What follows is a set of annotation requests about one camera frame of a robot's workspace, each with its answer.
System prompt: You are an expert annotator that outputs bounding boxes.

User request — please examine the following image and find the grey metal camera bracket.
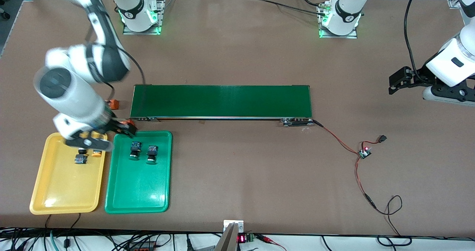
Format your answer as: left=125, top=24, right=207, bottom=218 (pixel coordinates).
left=214, top=220, right=245, bottom=251

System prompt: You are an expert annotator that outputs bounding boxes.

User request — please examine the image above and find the green conveyor belt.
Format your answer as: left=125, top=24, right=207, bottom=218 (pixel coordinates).
left=129, top=84, right=314, bottom=127

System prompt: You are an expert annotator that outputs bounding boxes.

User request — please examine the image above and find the red black conveyor wire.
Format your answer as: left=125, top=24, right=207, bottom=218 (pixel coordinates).
left=312, top=120, right=362, bottom=155

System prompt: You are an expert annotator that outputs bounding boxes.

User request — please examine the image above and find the red black power wire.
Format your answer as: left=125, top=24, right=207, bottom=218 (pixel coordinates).
left=355, top=156, right=412, bottom=246

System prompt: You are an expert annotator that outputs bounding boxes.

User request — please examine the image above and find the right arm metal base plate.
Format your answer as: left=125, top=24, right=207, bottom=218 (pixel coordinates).
left=122, top=0, right=166, bottom=35

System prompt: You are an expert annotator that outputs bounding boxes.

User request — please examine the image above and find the green push button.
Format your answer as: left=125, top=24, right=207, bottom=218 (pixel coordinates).
left=130, top=141, right=143, bottom=161
left=146, top=145, right=158, bottom=165

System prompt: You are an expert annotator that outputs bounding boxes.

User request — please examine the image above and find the green plastic tray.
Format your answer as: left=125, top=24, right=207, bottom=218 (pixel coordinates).
left=104, top=130, right=173, bottom=214

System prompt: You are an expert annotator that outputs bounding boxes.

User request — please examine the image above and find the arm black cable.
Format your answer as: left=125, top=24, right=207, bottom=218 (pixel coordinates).
left=404, top=0, right=425, bottom=81
left=87, top=25, right=146, bottom=112

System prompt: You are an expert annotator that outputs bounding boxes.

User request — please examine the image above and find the black plug with wire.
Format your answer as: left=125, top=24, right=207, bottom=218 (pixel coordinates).
left=366, top=134, right=387, bottom=146

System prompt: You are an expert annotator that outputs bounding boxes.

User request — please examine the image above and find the black cable on table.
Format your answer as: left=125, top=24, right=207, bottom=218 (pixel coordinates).
left=256, top=0, right=329, bottom=14

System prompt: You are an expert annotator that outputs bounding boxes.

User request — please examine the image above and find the red clip lead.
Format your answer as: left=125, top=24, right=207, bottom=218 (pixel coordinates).
left=256, top=234, right=287, bottom=251

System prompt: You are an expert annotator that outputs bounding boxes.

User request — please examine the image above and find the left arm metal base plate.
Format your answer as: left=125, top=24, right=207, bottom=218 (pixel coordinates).
left=318, top=0, right=358, bottom=39

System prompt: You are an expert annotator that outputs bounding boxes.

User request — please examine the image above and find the red power strip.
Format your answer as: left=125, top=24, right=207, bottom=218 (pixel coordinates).
left=126, top=242, right=158, bottom=251

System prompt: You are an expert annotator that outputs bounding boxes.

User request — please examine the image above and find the yellow plastic tray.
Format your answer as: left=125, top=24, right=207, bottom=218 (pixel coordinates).
left=29, top=131, right=108, bottom=215

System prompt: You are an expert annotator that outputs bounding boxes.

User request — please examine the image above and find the teal cable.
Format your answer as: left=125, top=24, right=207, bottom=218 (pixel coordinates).
left=49, top=229, right=60, bottom=251

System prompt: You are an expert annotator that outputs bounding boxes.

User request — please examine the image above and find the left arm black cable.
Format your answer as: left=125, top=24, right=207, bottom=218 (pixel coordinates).
left=404, top=0, right=425, bottom=81

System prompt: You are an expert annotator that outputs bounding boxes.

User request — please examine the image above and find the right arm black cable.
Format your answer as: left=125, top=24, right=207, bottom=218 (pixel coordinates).
left=87, top=25, right=146, bottom=112

